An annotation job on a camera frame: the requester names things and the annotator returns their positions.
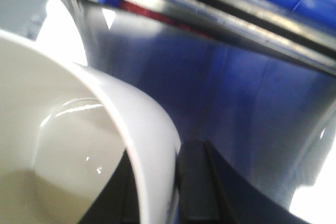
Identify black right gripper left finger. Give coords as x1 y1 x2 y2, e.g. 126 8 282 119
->
79 151 139 223

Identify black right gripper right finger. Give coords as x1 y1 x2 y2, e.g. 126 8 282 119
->
177 141 304 223

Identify white plastic bin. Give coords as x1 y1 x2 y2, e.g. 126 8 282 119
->
1 31 181 223

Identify stainless steel shelf frame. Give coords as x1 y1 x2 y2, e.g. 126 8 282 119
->
63 0 335 75

